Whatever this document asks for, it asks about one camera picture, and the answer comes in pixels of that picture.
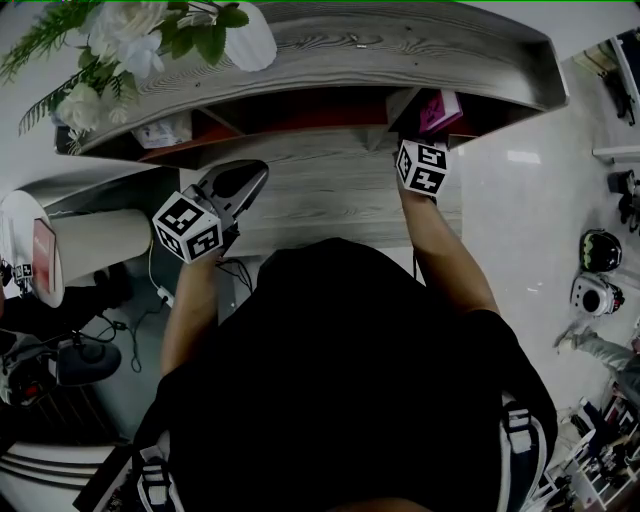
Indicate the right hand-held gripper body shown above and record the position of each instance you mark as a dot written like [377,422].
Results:
[424,169]

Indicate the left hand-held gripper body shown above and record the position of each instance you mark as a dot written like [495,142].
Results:
[186,228]

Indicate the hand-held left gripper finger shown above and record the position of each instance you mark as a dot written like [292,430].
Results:
[214,185]
[249,190]

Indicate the pink hardcover book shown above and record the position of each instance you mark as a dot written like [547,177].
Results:
[440,112]

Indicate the grey wooden shelf desk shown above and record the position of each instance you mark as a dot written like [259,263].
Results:
[380,62]

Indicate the person's left forearm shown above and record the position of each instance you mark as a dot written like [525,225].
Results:
[191,310]

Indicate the person's right forearm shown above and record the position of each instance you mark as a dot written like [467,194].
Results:
[447,260]

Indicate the red book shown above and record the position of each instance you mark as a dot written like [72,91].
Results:
[45,252]

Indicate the long white office desk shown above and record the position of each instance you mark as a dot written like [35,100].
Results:
[615,152]

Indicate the white power strip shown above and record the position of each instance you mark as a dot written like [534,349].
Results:
[166,296]

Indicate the white tissue pack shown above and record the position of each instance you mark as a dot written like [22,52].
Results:
[162,131]

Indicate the round white side table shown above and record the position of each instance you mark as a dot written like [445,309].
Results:
[100,240]

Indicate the white ribbed vase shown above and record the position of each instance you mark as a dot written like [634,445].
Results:
[252,40]

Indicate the black round stand base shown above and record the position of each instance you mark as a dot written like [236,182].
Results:
[90,362]

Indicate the white artificial flower bouquet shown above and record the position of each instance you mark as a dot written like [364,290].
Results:
[125,42]

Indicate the black helmet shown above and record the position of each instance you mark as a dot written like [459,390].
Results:
[601,250]

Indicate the small black bin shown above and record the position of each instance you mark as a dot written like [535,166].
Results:
[620,181]

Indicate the person's black shirt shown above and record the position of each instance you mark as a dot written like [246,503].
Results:
[345,375]

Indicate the black office chair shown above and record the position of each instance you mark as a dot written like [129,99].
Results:
[620,97]

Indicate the white helmet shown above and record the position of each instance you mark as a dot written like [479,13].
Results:
[595,296]

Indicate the black grey device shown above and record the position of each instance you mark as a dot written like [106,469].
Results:
[25,372]

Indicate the white striped curved panel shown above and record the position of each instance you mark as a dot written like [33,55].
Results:
[45,472]

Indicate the cluttered white storage rack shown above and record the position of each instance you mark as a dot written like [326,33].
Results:
[600,460]

